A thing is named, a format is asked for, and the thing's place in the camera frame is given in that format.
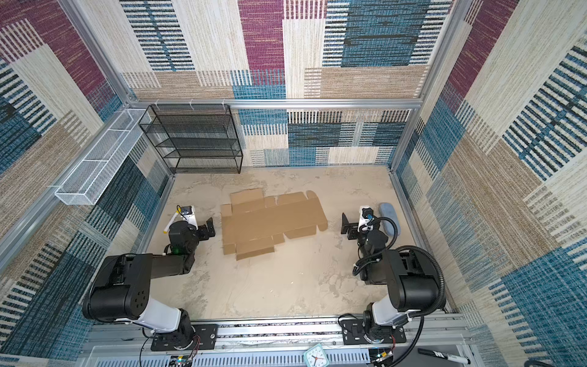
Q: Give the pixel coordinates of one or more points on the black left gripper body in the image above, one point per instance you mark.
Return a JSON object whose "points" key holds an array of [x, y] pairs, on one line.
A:
{"points": [[204, 230]]}

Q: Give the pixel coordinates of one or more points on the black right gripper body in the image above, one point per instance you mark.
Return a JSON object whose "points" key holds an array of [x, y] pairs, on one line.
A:
{"points": [[351, 225]]}

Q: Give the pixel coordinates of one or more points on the brown cardboard box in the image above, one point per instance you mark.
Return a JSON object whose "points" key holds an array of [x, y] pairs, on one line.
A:
{"points": [[253, 223]]}

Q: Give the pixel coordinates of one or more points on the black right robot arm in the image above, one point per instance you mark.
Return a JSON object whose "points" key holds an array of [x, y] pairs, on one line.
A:
{"points": [[414, 280]]}

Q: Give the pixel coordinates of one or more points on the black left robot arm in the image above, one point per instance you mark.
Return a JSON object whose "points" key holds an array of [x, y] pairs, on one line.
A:
{"points": [[120, 292]]}

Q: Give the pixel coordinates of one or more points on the yellow-capped white marker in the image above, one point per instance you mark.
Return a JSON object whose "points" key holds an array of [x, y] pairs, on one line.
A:
{"points": [[171, 221]]}

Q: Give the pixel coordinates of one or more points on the blue-grey glasses case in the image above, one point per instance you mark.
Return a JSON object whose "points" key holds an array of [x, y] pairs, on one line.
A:
{"points": [[387, 210]]}

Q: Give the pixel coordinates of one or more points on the small teal alarm clock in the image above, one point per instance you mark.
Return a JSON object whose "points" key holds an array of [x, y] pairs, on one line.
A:
{"points": [[316, 357]]}

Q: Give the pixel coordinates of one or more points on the black marker pen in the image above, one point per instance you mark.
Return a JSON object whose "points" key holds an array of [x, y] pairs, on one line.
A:
{"points": [[446, 356]]}

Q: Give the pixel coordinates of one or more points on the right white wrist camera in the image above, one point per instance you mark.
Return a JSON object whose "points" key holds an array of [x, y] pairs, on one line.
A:
{"points": [[366, 217]]}

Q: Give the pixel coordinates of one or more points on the black wire shelf rack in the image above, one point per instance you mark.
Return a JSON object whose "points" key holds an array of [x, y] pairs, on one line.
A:
{"points": [[194, 139]]}

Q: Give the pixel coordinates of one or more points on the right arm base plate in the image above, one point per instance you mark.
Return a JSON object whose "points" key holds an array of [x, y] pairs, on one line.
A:
{"points": [[358, 332]]}

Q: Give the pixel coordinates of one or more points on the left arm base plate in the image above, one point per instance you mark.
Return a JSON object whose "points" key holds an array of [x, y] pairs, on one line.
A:
{"points": [[198, 337]]}

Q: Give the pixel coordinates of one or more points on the white wire mesh basket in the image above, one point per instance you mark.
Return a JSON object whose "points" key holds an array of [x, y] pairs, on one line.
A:
{"points": [[94, 173]]}

